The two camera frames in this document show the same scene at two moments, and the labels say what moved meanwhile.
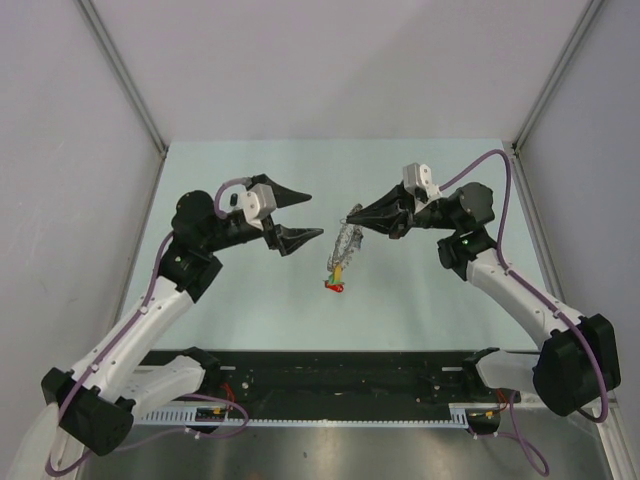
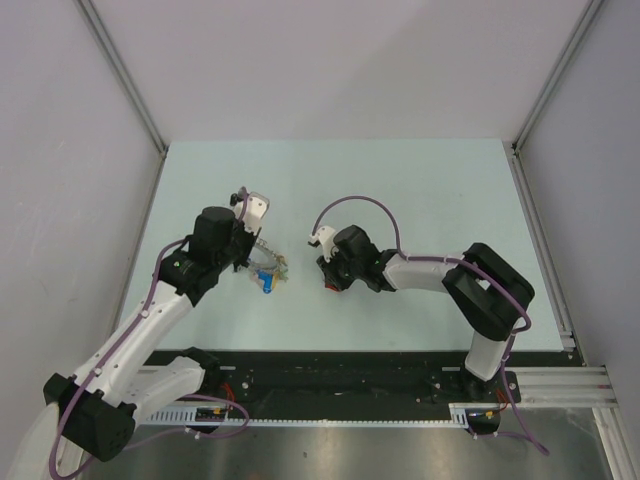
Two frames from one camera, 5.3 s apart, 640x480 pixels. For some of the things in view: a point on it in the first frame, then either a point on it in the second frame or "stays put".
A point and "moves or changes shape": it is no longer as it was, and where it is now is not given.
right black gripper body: [433, 215] -> [340, 271]
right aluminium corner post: [592, 8] stays put
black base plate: [247, 380] stays put
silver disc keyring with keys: [348, 239] moves or changes shape
